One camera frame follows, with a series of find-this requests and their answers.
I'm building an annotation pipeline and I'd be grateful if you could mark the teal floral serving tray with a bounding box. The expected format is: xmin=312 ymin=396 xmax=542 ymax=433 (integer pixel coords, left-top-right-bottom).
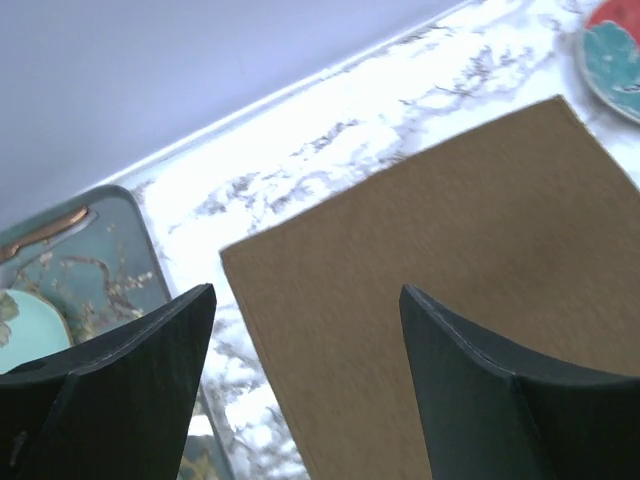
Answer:
xmin=1 ymin=185 xmax=232 ymax=479

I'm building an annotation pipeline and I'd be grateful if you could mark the brown fabric napkin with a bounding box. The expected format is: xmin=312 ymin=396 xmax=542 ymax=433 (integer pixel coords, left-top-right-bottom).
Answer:
xmin=221 ymin=96 xmax=639 ymax=479

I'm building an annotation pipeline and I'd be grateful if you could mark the red and teal plate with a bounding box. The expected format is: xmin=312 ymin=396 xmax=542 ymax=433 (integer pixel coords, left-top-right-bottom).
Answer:
xmin=577 ymin=0 xmax=639 ymax=122

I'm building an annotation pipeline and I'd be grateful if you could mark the mint green floral plate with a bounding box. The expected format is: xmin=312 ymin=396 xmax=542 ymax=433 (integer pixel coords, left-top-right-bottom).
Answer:
xmin=1 ymin=289 xmax=74 ymax=374

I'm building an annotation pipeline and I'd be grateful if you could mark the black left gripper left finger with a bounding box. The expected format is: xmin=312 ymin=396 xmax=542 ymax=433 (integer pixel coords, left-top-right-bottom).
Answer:
xmin=1 ymin=284 xmax=216 ymax=480

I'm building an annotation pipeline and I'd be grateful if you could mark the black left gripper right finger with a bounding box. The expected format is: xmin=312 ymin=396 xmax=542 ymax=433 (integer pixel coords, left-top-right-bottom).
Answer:
xmin=399 ymin=285 xmax=639 ymax=480

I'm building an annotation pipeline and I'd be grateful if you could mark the copper spoon on tray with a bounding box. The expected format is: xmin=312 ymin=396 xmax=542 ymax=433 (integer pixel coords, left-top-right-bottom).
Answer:
xmin=1 ymin=206 xmax=97 ymax=263

